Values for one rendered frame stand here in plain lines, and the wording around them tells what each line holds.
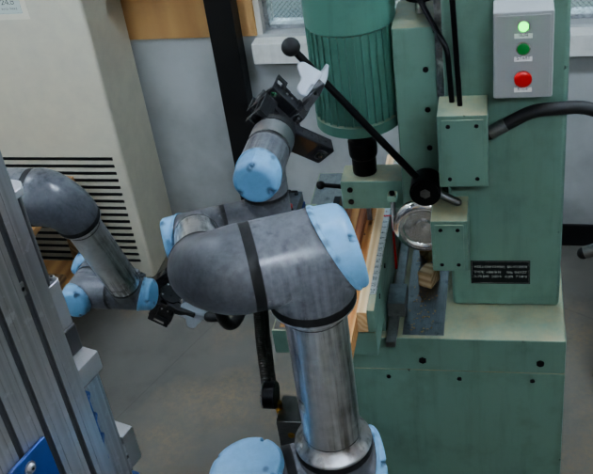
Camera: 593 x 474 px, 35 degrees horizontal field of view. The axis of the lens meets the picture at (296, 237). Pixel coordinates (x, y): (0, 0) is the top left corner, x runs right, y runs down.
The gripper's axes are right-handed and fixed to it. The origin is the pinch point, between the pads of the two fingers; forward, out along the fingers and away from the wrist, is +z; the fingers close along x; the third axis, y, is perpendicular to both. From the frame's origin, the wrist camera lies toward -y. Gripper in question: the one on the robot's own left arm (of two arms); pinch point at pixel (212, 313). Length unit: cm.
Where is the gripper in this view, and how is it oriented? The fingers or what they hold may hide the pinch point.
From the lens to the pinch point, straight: 227.1
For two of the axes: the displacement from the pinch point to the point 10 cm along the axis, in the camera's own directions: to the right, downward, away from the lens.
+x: -2.2, 5.3, -8.2
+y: -3.6, 7.3, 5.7
